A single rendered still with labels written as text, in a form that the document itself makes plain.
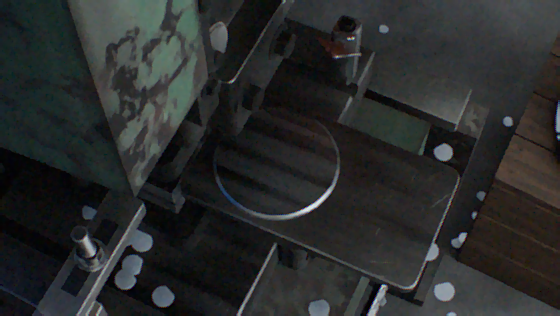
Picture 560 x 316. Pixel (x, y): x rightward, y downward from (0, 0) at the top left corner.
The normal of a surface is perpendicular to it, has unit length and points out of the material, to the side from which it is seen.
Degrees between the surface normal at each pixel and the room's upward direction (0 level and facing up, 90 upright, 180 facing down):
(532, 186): 0
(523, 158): 0
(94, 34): 90
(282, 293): 0
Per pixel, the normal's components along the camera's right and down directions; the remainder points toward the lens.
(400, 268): 0.00, -0.47
